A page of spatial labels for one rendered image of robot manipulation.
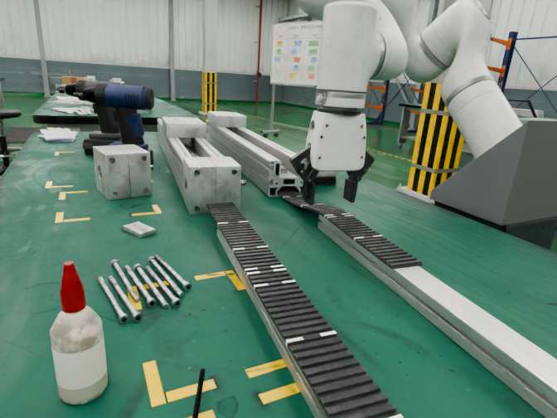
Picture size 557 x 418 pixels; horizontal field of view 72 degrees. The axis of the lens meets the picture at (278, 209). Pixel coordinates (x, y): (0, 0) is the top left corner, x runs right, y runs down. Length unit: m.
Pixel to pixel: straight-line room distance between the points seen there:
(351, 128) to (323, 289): 0.29
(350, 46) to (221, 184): 0.33
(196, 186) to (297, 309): 0.40
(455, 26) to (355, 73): 0.52
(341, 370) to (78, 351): 0.21
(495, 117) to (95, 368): 0.92
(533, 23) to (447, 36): 8.48
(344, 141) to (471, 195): 0.38
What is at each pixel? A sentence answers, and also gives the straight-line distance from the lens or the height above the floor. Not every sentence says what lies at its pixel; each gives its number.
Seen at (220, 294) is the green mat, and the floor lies 0.78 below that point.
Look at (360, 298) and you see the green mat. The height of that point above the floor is 0.78.
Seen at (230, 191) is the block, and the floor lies 0.82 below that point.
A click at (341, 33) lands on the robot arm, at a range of 0.65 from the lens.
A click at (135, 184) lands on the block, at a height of 0.81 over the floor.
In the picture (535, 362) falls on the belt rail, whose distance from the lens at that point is 0.44.
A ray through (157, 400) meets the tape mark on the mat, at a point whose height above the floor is 0.78.
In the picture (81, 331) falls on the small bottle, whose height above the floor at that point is 0.85.
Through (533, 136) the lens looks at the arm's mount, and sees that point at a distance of 0.91.
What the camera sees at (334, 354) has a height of 0.81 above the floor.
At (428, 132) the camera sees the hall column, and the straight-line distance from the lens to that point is 4.04.
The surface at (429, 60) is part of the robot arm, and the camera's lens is 1.15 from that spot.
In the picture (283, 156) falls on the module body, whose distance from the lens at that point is 0.98.
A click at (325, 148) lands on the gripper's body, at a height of 0.93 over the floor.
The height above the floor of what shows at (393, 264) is 0.81.
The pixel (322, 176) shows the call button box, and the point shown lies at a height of 0.80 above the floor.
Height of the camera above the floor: 1.04
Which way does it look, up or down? 19 degrees down
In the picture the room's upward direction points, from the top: 4 degrees clockwise
